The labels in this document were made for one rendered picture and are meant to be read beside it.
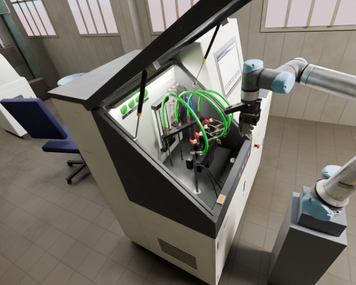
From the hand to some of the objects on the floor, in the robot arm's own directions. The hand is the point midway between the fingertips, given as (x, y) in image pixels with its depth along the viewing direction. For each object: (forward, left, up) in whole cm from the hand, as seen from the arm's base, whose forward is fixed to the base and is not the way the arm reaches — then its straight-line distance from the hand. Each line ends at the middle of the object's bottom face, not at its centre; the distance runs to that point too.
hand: (241, 134), depth 102 cm
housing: (+70, -38, -122) cm, 146 cm away
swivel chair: (+201, -28, -122) cm, 237 cm away
